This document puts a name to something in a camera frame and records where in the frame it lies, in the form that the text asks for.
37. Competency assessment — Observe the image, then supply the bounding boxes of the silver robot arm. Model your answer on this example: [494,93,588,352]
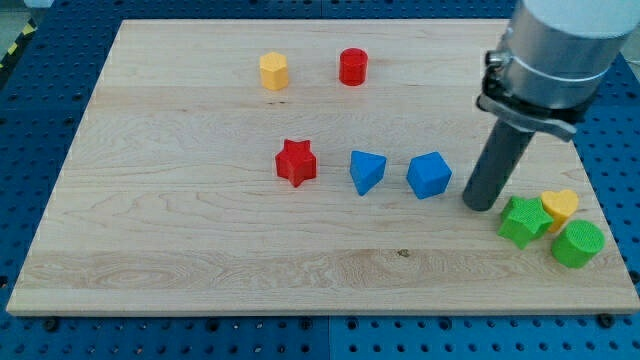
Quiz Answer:
[477,0,639,142]

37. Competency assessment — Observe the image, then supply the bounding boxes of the yellow heart block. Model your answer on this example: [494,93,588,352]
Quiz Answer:
[540,189,579,233]

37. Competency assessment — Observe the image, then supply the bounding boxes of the yellow hexagon block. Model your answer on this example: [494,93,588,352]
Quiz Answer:
[259,52,289,91]

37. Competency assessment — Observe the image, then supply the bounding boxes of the green cylinder block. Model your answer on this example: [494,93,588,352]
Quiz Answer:
[551,220,605,269]

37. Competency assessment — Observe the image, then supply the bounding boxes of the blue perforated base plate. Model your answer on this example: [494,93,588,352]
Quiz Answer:
[1,0,639,359]

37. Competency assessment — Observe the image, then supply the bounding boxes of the red cylinder block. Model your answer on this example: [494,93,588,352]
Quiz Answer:
[339,48,368,86]

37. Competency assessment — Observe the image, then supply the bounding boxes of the blue cube block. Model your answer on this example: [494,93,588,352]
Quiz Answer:
[407,152,452,199]

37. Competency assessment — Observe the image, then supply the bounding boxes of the wooden board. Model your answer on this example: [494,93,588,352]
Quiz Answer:
[7,20,639,317]

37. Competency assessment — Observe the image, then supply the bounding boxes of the blue triangle block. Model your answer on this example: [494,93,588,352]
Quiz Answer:
[350,150,387,196]

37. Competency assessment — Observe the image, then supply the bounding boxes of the red star block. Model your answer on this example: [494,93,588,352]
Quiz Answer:
[275,139,317,187]

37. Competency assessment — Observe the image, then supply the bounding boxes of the green star block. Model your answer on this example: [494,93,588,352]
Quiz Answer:
[497,196,553,249]

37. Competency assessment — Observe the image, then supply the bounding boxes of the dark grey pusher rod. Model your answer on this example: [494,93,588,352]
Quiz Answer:
[462,120,534,211]

